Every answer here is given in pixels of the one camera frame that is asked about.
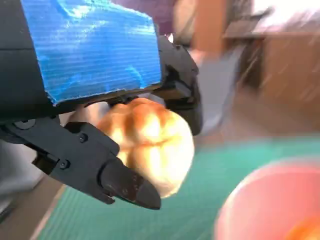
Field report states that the orange striped toy bread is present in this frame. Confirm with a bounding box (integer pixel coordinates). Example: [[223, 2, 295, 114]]
[[284, 216, 320, 240]]

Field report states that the pink bowl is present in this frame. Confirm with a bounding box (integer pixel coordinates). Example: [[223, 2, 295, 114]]
[[214, 161, 320, 240]]

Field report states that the pale round toy bun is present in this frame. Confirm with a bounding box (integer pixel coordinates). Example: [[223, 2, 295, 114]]
[[96, 97, 195, 200]]

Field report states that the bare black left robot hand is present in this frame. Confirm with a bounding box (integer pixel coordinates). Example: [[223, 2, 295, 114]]
[[0, 0, 202, 211]]

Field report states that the green cutting mat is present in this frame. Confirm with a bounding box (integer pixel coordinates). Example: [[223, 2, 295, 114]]
[[37, 136, 320, 240]]

